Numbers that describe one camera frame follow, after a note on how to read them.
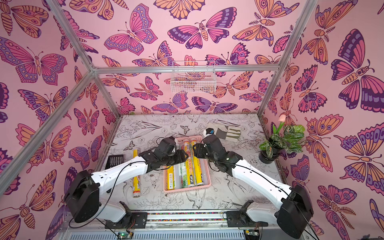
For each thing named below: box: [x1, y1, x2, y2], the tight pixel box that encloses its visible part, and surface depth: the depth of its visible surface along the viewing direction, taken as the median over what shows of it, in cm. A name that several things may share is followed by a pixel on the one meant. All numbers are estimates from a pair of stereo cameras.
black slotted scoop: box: [105, 154, 124, 170], surface depth 96 cm
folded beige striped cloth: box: [207, 122, 241, 142], surface depth 112 cm
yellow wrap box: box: [191, 138, 204, 187], surface depth 85 cm
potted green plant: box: [259, 119, 305, 164], surface depth 77 cm
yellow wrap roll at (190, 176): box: [184, 138, 195, 188], surface depth 84 cm
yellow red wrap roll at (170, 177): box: [167, 165, 175, 190], surface depth 85 cm
